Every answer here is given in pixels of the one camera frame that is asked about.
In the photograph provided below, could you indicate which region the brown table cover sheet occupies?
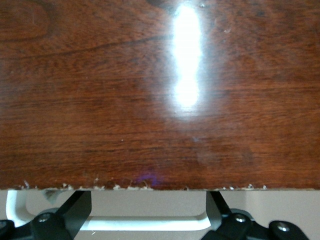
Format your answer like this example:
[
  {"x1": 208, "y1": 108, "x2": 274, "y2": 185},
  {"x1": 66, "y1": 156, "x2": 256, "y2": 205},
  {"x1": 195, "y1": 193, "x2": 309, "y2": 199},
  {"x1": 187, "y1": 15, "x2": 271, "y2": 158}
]
[{"x1": 0, "y1": 188, "x2": 320, "y2": 240}]

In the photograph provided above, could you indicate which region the dark brown wooden cabinet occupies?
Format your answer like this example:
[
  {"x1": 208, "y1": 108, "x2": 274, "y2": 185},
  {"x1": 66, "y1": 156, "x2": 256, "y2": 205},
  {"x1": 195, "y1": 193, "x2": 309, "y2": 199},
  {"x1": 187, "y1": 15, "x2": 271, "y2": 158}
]
[{"x1": 0, "y1": 0, "x2": 320, "y2": 192}]

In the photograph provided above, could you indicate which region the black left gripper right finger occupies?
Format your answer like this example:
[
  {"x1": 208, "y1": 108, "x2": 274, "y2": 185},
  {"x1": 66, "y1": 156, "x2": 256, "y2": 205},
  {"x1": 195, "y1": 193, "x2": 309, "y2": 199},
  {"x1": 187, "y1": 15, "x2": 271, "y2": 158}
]
[{"x1": 201, "y1": 191, "x2": 308, "y2": 240}]

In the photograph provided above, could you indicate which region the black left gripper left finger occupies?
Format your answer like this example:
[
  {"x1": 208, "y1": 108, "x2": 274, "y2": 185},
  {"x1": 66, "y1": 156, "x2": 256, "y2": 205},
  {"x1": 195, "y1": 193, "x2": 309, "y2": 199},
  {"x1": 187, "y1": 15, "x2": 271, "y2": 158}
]
[{"x1": 0, "y1": 190, "x2": 93, "y2": 240}]

